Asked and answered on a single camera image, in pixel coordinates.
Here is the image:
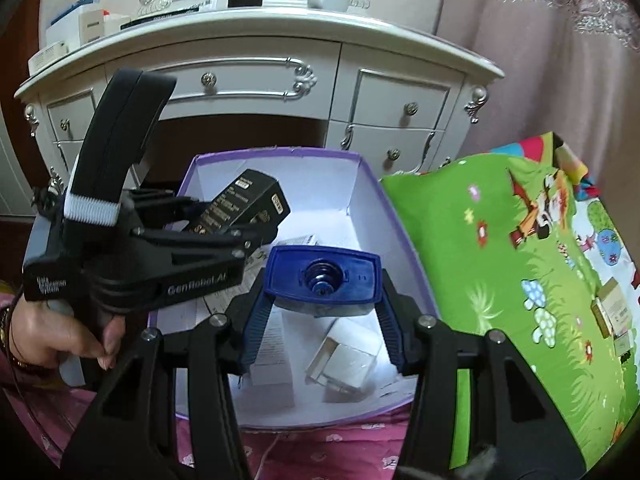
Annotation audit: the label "black strap with white band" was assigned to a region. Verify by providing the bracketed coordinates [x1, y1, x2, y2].
[63, 67, 179, 228]

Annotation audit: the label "pink embroidered curtain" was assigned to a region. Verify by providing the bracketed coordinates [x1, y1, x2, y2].
[438, 0, 639, 240]

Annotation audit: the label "colourful cartoon play mat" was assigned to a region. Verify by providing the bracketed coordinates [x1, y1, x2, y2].
[382, 132, 639, 466]

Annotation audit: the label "white ornate dresser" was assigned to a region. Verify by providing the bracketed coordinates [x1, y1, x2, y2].
[15, 0, 503, 178]

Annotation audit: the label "white boxes on dresser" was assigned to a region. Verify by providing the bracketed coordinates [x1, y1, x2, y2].
[28, 0, 131, 77]

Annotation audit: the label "dark blue small case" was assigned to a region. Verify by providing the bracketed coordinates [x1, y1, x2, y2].
[264, 245, 383, 318]

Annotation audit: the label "beaded bracelet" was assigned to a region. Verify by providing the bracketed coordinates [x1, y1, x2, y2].
[0, 303, 32, 371]

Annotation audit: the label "pink patterned clothing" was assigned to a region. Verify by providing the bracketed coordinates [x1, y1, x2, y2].
[0, 294, 417, 480]

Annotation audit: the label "clear plastic box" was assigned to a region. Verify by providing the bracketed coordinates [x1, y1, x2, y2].
[306, 337, 381, 394]

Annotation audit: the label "black gold-label box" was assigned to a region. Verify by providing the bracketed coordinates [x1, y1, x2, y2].
[184, 169, 291, 234]

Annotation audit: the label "beige barcode box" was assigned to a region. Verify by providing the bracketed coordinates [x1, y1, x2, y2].
[591, 278, 632, 339]

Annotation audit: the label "person's left hand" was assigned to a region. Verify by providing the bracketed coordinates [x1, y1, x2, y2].
[8, 297, 126, 370]

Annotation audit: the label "purple white storage box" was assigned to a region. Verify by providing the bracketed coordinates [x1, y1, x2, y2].
[180, 148, 437, 430]

